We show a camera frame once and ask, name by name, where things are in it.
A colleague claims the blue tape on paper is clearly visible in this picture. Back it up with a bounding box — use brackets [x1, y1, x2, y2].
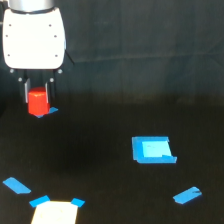
[29, 195, 50, 208]
[71, 198, 85, 207]

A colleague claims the cream paper sheet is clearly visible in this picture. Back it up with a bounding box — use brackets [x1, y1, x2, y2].
[31, 201, 78, 224]

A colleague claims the blue tape strip right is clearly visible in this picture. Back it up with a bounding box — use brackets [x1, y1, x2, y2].
[173, 187, 202, 205]

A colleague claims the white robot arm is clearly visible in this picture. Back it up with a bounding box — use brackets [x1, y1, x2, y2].
[0, 0, 67, 73]

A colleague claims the light blue taped square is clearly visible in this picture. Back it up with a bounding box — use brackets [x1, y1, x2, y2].
[132, 136, 177, 164]

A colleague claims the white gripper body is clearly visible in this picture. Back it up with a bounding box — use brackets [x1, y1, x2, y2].
[2, 7, 67, 74]

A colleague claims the blue tape strip near left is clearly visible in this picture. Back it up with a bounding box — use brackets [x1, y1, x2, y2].
[3, 177, 31, 194]

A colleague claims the blue tape on paper left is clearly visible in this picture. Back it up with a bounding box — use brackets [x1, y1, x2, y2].
[29, 195, 50, 208]

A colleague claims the blue tape strip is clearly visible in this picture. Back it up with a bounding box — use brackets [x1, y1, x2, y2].
[173, 187, 202, 205]
[3, 177, 31, 194]
[35, 107, 58, 118]

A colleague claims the blue tape strip far left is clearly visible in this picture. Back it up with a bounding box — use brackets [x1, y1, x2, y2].
[35, 107, 58, 118]

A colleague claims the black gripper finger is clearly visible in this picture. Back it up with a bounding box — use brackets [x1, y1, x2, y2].
[45, 78, 55, 100]
[24, 78, 31, 103]

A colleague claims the blue tape on paper right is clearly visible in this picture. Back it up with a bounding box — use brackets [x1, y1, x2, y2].
[71, 198, 85, 207]

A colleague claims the red hexagonal block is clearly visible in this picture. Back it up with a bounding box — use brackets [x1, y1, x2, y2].
[28, 87, 50, 116]

